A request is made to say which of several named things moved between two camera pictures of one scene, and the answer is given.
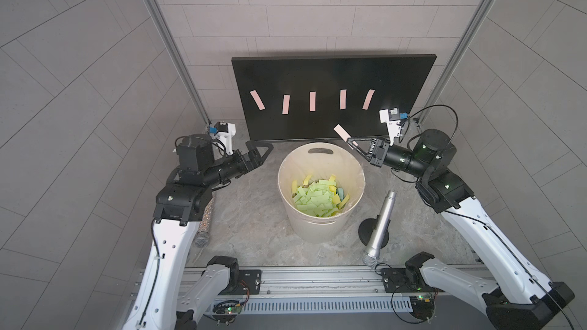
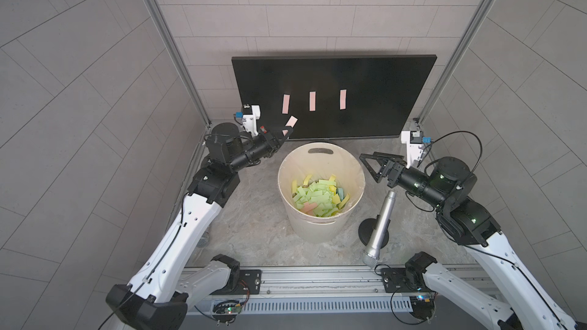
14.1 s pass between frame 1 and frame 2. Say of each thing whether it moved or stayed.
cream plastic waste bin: stayed
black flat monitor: stayed
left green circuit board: stayed
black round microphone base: stayed
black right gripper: moved
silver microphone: stayed
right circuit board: stayed
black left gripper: moved
